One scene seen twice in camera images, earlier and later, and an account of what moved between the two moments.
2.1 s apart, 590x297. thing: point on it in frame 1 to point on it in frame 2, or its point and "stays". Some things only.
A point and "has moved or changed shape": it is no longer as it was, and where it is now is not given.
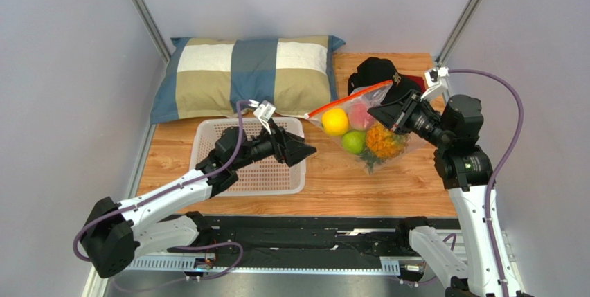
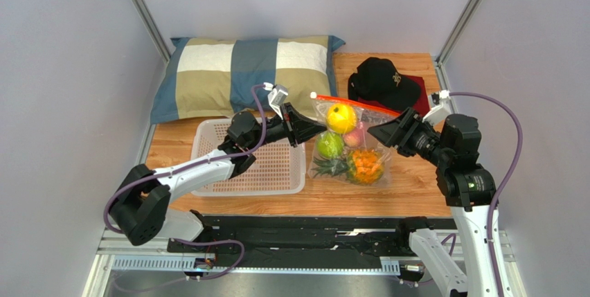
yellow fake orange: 334,121 stays
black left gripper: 286,146 to 299,128
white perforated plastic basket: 262,176 stays
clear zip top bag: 366,138 has moved or changed shape
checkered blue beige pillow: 203,77 stays
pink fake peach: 359,117 to 354,137
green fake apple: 354,142 to 330,145
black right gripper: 404,113 to 408,127
